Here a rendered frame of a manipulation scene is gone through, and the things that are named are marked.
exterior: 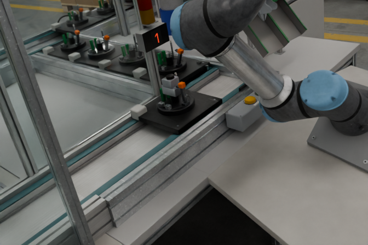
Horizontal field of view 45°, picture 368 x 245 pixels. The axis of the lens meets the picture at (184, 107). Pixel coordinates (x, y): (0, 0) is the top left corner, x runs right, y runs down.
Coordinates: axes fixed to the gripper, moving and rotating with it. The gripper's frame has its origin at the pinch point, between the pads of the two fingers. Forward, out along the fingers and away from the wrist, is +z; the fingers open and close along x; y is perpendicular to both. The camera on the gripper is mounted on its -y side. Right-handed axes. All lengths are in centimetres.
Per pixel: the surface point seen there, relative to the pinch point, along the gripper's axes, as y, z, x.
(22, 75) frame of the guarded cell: 2, -18, -89
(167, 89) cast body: -20.3, 17.7, -31.7
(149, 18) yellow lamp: -29.6, -5.5, -25.2
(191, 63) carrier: -40.0, 25.7, 2.2
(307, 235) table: 44, 37, -51
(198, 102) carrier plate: -14.0, 25.6, -23.6
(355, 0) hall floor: -130, 124, 381
